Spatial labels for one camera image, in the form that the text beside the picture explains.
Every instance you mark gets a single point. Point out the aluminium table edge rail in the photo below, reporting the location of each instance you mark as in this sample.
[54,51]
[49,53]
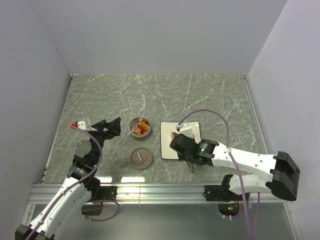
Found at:
[135,193]

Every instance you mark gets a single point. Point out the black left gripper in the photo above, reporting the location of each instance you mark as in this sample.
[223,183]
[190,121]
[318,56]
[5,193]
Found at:
[113,127]

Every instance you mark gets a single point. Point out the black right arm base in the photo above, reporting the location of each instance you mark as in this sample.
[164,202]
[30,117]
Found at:
[221,193]

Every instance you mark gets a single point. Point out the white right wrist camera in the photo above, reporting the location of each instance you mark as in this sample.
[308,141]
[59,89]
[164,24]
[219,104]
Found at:
[185,128]

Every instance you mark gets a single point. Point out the beige round lid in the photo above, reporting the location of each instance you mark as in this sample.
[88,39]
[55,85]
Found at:
[141,158]

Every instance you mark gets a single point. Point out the beige round container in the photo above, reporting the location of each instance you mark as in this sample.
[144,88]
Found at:
[136,123]

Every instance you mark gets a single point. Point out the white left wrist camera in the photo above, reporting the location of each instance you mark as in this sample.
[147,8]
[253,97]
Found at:
[83,124]

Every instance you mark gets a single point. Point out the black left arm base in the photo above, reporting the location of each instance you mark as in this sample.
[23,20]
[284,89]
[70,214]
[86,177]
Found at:
[105,195]

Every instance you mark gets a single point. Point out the orange chicken drumstick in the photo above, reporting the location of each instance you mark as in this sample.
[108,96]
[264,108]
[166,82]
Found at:
[174,134]

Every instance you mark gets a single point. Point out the small pork belly piece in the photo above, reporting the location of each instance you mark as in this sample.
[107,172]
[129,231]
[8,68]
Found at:
[138,131]

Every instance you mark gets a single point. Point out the white rectangular plate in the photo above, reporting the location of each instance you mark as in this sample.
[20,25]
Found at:
[166,128]

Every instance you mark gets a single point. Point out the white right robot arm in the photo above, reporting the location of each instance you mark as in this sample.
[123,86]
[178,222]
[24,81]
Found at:
[265,173]

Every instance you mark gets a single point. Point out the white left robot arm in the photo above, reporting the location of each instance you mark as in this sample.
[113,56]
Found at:
[80,186]

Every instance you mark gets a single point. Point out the orange sweet potato slice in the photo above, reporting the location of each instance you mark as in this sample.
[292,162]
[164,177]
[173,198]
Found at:
[144,125]

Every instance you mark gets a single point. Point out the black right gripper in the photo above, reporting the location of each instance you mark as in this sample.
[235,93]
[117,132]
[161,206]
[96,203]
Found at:
[181,157]

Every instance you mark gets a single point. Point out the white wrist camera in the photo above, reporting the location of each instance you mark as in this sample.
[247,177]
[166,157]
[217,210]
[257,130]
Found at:
[83,124]
[185,128]

